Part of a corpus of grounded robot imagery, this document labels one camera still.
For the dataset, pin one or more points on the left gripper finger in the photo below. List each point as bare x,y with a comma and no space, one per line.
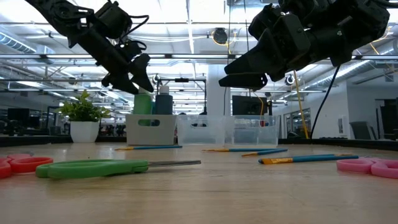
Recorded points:
141,71
122,82

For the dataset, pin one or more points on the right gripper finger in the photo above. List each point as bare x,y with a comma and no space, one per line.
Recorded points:
255,63
242,81

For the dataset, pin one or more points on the green paint bottle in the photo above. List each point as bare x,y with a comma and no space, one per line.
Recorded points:
143,105

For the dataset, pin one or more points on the black paint bottle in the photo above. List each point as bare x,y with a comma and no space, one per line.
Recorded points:
163,104

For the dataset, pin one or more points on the thin blue paintbrush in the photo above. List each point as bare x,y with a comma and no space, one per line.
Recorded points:
155,147

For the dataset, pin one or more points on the green scissors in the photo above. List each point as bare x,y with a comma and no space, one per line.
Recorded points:
93,168

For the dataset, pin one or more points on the red scissors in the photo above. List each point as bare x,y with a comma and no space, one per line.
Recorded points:
29,164

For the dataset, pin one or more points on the pink scissors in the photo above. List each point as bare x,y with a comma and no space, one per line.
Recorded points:
357,165

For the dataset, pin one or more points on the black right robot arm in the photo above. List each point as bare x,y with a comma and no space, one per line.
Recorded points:
357,25

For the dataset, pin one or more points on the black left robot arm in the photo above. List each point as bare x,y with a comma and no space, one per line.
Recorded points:
62,12

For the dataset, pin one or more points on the black monitor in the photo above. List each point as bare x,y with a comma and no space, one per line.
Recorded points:
248,105

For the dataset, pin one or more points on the white square column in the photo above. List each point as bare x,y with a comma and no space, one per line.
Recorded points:
217,93

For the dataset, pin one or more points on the clear plastic bin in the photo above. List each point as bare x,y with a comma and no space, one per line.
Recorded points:
252,133
202,133

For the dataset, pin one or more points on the opaque white plastic bin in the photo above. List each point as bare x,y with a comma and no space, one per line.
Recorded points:
149,135

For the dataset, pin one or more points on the potted green plant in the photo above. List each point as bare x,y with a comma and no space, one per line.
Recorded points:
84,130

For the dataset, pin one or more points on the grey office chair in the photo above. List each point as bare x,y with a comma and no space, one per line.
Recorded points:
362,130

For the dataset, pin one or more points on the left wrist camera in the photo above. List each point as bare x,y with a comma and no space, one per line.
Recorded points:
130,49

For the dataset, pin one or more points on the black gantry frame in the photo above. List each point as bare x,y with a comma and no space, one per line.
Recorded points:
182,80

